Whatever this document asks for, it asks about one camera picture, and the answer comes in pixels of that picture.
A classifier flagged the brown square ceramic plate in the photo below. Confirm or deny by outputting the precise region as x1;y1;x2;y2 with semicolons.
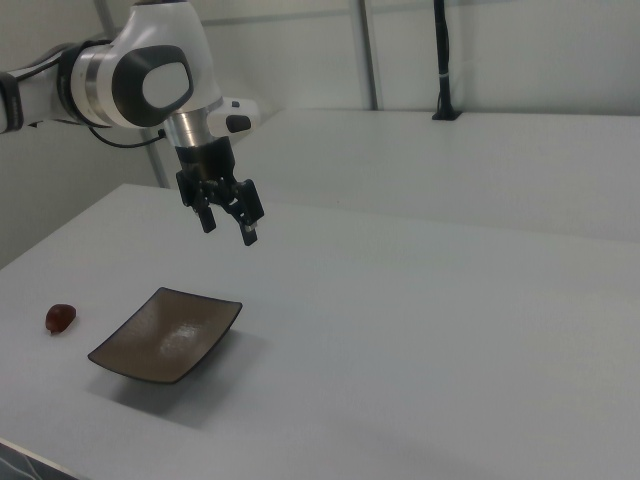
87;286;244;385

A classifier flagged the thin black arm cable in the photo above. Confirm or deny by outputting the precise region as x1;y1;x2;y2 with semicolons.
86;124;167;150

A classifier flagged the small reddish-brown round food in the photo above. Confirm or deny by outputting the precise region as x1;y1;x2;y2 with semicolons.
45;303;78;337

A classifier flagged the black pole with base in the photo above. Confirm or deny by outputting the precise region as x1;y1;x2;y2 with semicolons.
431;0;463;123

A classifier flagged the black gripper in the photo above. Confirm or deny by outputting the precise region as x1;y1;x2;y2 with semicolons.
175;136;265;247

